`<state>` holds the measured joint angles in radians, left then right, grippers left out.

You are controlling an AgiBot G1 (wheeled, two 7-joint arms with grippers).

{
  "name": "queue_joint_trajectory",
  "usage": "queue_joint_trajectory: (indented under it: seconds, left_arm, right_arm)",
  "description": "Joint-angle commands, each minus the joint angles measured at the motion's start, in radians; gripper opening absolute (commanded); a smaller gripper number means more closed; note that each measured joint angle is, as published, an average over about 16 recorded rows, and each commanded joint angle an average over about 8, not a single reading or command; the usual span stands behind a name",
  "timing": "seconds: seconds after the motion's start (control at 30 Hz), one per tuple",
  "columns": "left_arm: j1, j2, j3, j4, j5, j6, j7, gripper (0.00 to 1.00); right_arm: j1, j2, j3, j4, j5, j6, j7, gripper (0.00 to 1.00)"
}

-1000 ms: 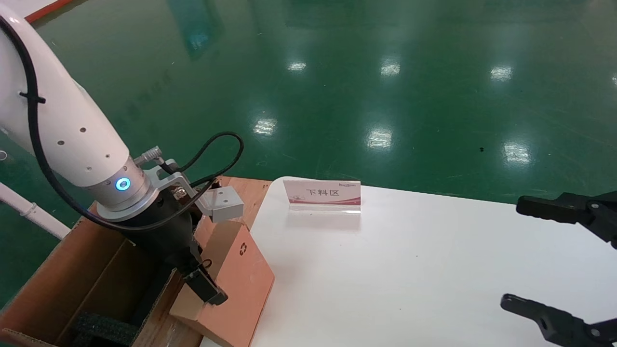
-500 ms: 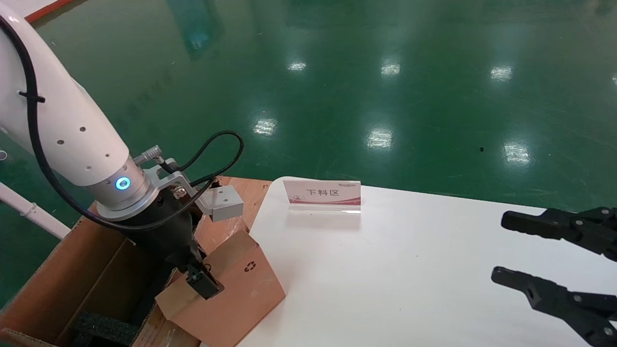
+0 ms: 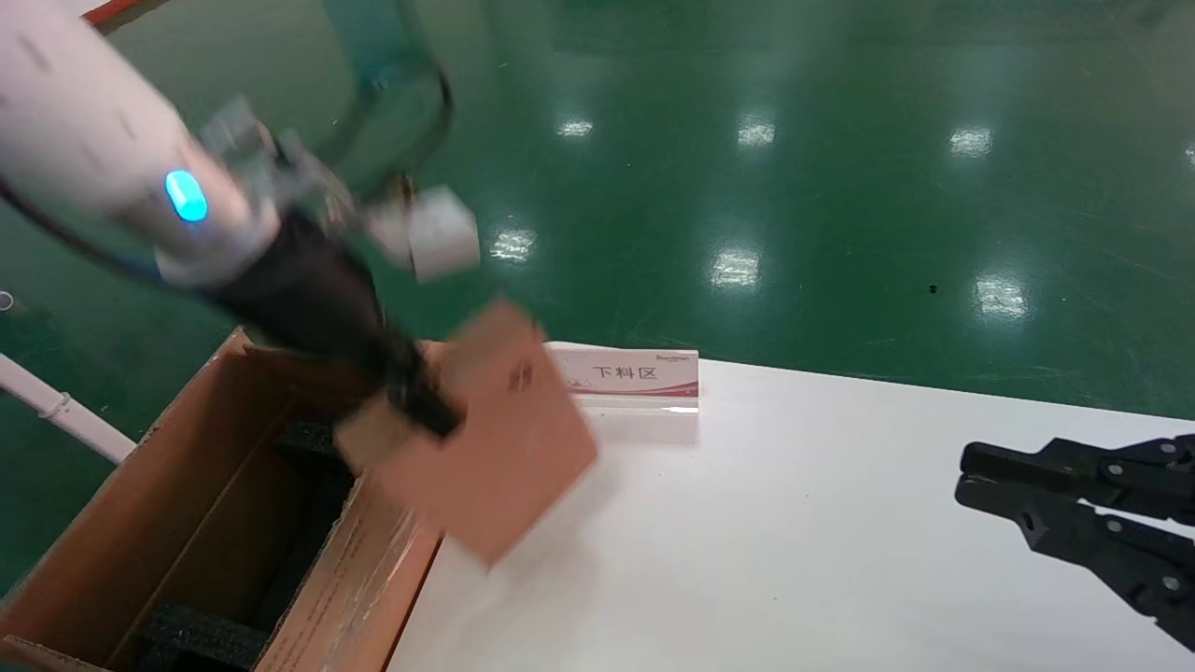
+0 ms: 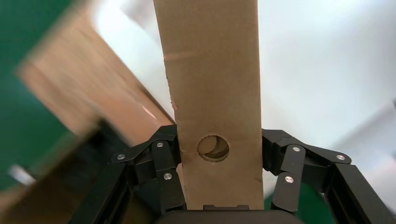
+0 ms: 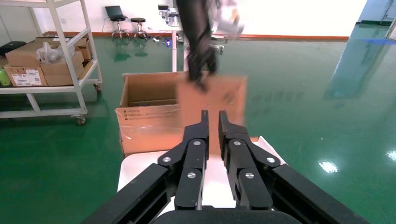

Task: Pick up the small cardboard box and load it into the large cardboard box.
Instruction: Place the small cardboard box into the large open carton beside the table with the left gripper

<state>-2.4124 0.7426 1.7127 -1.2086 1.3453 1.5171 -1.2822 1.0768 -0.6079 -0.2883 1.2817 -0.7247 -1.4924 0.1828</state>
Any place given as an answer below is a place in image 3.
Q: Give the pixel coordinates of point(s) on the acrylic sign with red print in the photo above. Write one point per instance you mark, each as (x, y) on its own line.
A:
(635, 373)

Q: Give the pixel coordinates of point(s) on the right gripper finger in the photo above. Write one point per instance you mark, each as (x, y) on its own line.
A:
(1120, 471)
(1120, 555)

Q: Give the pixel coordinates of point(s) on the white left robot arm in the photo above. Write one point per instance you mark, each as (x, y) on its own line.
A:
(84, 121)

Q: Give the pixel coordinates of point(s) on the small cardboard box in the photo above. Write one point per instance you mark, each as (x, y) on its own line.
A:
(504, 448)

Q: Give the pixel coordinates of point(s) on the white pipe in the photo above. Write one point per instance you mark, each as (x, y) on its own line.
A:
(65, 411)

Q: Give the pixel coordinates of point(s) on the large cardboard box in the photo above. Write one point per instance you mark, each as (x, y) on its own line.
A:
(93, 523)

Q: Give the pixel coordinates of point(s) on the black foam insert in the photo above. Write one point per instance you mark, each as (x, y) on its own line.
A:
(201, 639)
(308, 440)

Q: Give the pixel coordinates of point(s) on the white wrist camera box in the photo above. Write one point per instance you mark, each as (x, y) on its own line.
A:
(439, 233)

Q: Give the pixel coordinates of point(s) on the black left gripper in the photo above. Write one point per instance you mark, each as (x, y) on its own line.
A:
(308, 289)

